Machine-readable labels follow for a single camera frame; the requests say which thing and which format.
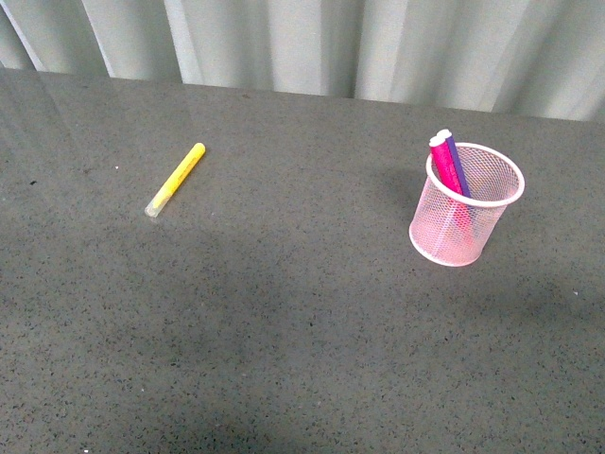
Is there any pink highlighter pen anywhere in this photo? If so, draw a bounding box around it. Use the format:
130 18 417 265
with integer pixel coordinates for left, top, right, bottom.
428 133 475 245

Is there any pink mesh cup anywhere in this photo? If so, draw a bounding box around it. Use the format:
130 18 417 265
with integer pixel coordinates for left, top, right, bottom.
408 142 526 267

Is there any yellow highlighter pen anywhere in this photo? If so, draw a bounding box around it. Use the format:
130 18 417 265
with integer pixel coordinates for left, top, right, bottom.
144 143 206 218

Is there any purple highlighter pen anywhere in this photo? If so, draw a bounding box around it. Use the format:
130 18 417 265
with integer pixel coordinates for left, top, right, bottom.
437 129 478 237

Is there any white pleated curtain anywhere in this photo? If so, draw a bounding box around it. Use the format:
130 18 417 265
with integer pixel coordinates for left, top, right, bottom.
1 1 604 122

